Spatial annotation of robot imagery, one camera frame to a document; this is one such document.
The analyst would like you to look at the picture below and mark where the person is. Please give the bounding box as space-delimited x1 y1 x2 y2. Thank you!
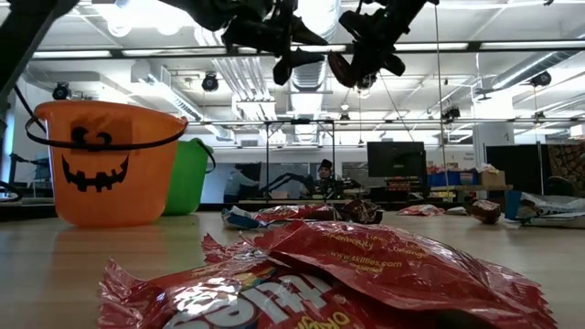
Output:
223 163 262 205
314 158 342 198

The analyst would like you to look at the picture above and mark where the silver ventilation duct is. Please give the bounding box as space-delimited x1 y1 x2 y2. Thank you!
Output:
287 0 342 143
491 49 585 90

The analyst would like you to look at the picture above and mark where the orange jack-o-lantern bucket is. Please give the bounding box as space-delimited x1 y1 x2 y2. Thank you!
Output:
25 100 189 228

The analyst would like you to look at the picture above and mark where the blue storage bin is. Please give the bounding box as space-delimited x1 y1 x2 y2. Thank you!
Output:
427 171 479 187

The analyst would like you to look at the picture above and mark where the black partition panel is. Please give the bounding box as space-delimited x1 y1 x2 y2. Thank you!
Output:
484 143 549 196

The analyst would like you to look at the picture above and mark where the red Skittles packet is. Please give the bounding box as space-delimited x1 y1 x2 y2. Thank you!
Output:
96 258 458 329
255 220 558 329
200 231 275 266
396 204 445 218
253 203 342 224

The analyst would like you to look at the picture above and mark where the black monitor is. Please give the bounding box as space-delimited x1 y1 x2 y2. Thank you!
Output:
367 141 428 179

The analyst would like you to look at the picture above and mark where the black aluminium table frame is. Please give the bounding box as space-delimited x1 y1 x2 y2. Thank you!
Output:
0 200 508 223

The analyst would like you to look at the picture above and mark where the green plastic bucket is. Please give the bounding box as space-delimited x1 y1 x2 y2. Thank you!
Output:
162 137 218 217

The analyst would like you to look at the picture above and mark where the black ceiling spotlight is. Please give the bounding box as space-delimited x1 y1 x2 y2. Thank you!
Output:
51 81 72 101
529 70 552 88
201 71 220 93

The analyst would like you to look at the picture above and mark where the cardboard box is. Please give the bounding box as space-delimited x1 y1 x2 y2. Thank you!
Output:
478 169 506 187

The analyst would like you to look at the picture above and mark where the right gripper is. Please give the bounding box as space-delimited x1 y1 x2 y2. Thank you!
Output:
338 0 438 88

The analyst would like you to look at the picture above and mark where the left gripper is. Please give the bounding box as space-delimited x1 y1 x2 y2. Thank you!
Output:
222 0 329 87

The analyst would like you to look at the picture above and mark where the brown candy bar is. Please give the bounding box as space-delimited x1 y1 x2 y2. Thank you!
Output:
469 199 503 226
346 198 385 225
314 205 351 223

